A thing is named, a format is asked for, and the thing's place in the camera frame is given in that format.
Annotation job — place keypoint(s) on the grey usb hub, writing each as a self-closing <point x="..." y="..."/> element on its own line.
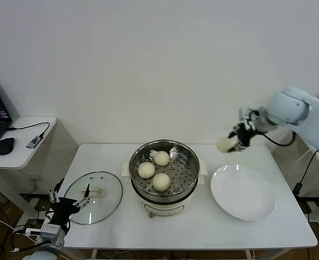
<point x="34" y="142"/>

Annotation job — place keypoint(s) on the perforated steel steamer basket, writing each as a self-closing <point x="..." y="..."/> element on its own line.
<point x="183" y="173"/>

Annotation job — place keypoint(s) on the white power strip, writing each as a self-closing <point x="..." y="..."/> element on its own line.
<point x="21" y="230"/>

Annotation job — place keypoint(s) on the white round plate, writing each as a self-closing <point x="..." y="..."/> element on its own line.
<point x="243" y="192"/>

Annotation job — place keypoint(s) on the black power adapter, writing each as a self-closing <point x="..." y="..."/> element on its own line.
<point x="298" y="188"/>

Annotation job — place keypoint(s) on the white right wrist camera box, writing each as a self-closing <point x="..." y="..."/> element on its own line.
<point x="247" y="116"/>

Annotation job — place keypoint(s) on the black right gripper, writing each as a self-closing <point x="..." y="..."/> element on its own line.
<point x="244" y="135"/>

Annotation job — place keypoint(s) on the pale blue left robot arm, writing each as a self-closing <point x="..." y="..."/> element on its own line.
<point x="45" y="250"/>

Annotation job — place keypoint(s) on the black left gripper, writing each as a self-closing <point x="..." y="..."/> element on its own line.
<point x="62" y="210"/>

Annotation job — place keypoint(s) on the black computer mouse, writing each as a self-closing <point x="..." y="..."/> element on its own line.
<point x="5" y="145"/>

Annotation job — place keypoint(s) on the white steamed baozi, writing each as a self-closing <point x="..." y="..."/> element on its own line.
<point x="162" y="158"/>
<point x="224" y="145"/>
<point x="146" y="170"/>
<point x="161" y="181"/>

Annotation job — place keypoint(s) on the cream electric cooking pot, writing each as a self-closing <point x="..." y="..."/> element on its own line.
<point x="164" y="208"/>

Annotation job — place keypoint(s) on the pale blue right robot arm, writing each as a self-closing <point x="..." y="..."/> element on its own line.
<point x="297" y="111"/>

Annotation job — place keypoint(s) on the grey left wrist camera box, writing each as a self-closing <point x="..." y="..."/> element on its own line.
<point x="51" y="230"/>

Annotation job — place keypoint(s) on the white left wrist camera plug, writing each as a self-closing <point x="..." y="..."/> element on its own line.
<point x="33" y="232"/>

